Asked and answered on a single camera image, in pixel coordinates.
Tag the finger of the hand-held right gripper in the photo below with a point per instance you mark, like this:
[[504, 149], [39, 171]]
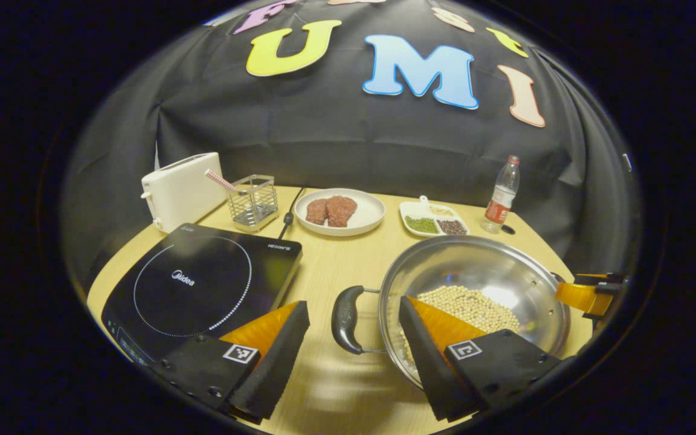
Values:
[[577, 297], [602, 278]]

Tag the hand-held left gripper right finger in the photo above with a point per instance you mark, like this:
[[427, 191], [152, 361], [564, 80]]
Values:
[[429, 362]]

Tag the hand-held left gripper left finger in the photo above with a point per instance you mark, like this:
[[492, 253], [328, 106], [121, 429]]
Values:
[[275, 365]]

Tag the stainless steel pot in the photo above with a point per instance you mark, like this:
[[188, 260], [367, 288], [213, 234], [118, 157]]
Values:
[[475, 260]]

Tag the black induction cooktop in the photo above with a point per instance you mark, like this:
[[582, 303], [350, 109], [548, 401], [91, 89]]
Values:
[[197, 284]]

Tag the pile of soybeans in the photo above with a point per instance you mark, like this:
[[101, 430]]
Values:
[[475, 305]]

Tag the black bottle cap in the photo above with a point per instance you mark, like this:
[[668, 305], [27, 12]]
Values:
[[508, 229]]

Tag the clear plastic water bottle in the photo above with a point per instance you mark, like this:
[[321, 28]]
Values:
[[501, 202]]

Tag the white divided bean dish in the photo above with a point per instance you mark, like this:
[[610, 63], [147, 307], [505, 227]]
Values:
[[423, 225]]

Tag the small raw meat slice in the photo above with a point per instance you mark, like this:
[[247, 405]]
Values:
[[316, 211]]

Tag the round white plate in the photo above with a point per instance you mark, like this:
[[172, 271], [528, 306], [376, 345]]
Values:
[[372, 211]]

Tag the large raw meat slice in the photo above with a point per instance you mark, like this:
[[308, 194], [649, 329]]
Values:
[[342, 211]]

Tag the pink striped straw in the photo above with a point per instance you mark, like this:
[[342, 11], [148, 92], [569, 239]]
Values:
[[221, 180]]

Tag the white toaster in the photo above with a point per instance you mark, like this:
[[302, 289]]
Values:
[[182, 190]]

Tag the black backdrop cloth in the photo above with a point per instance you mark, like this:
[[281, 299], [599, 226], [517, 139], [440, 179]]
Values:
[[324, 133]]

